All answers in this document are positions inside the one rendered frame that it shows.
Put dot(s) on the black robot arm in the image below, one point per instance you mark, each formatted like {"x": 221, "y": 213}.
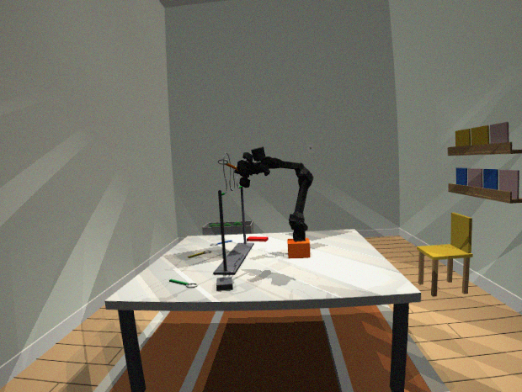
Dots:
{"x": 305, "y": 179}

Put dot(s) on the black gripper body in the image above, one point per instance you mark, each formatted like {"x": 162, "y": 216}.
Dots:
{"x": 244, "y": 181}

